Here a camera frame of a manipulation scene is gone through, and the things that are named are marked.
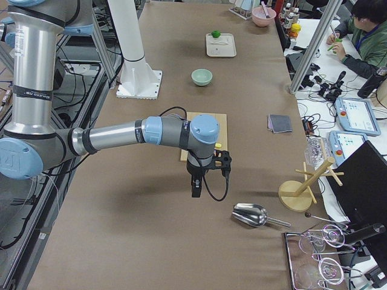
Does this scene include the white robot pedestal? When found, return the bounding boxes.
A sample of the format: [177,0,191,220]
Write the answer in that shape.
[108,0,163,100]

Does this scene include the grey folded cloth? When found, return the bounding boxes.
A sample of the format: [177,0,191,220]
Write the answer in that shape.
[267,114,293,133]

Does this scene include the pink bowl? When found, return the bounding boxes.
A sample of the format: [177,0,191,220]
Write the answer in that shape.
[252,7,276,27]

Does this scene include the wire glass rack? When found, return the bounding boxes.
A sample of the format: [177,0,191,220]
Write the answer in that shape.
[284,222,371,289]

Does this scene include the black bottle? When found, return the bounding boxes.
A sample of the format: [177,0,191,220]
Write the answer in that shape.
[357,66,386,98]

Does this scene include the teach pendant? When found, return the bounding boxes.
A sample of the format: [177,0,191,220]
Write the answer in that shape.
[328,130,368,166]
[334,97,381,136]

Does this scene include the white dish rack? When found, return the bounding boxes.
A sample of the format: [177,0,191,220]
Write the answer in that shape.
[229,0,261,20]

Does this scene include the black monitor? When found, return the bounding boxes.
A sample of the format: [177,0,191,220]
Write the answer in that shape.
[327,141,386,272]

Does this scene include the green lime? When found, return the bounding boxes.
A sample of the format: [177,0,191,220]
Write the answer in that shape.
[211,30,221,39]

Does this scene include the lower teach pendant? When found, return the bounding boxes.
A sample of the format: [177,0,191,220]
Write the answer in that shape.
[328,130,368,166]

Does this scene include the upper teach pendant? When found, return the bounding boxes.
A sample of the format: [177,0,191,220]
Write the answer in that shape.
[334,97,381,136]

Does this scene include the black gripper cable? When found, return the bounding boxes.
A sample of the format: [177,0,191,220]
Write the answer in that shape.
[200,169,230,202]

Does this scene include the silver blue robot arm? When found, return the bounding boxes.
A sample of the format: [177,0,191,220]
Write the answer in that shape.
[1,1,232,198]

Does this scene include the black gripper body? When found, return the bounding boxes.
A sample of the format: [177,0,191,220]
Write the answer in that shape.
[187,150,231,183]

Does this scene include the aluminium frame post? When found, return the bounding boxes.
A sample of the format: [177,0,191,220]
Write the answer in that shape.
[289,0,342,95]

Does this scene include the wooden cutting board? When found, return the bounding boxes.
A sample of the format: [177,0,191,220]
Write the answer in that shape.
[187,112,228,150]

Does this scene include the green ceramic bowl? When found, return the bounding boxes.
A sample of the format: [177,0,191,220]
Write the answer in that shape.
[191,68,213,86]

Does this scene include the clear plastic container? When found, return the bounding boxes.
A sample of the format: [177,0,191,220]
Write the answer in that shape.
[305,137,331,167]

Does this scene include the white rabbit tray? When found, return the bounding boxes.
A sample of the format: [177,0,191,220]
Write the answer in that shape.
[206,33,236,57]

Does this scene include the wooden mug tree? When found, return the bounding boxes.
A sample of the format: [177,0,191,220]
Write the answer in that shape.
[278,157,344,212]

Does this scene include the person in green jacket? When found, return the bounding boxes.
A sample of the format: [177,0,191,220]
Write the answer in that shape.
[326,0,386,79]

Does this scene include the metal scoop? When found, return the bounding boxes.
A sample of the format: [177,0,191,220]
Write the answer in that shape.
[232,203,291,228]

